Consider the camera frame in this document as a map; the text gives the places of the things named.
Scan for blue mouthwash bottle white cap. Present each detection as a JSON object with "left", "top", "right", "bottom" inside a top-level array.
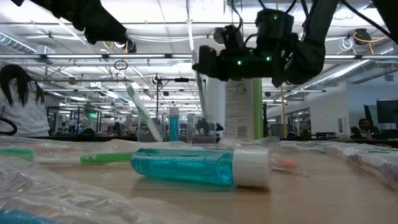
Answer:
[
  {"left": 130, "top": 146, "right": 271, "bottom": 189},
  {"left": 169, "top": 106, "right": 180, "bottom": 142}
]

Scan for blue toothbrush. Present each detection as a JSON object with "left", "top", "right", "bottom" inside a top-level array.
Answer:
[{"left": 0, "top": 161, "right": 200, "bottom": 224}]

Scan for person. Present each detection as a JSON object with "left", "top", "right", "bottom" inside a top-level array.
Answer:
[
  {"left": 0, "top": 63, "right": 51, "bottom": 138},
  {"left": 350, "top": 118, "right": 381, "bottom": 140}
]

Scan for clear acrylic organizer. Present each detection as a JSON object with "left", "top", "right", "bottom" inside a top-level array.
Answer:
[{"left": 136, "top": 111, "right": 218, "bottom": 146}]

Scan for white green wipes canister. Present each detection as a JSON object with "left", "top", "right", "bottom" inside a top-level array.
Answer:
[{"left": 224, "top": 77, "right": 264, "bottom": 141}]

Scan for black pole stand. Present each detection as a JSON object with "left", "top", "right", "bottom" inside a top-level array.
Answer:
[{"left": 154, "top": 73, "right": 162, "bottom": 139}]

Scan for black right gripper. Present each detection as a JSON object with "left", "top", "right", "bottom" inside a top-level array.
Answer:
[{"left": 192, "top": 46, "right": 276, "bottom": 80}]

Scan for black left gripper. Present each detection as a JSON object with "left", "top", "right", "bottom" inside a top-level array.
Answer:
[{"left": 46, "top": 0, "right": 128, "bottom": 45}]

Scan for ceiling cord reel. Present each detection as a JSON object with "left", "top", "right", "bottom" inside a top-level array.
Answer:
[
  {"left": 353, "top": 27, "right": 389, "bottom": 44},
  {"left": 124, "top": 39, "right": 137, "bottom": 54},
  {"left": 212, "top": 27, "right": 225, "bottom": 45}
]

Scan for black monitor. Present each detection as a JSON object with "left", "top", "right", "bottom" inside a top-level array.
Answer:
[{"left": 376, "top": 98, "right": 398, "bottom": 124}]

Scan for white column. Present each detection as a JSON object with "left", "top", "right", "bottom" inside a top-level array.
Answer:
[{"left": 205, "top": 77, "right": 226, "bottom": 138}]

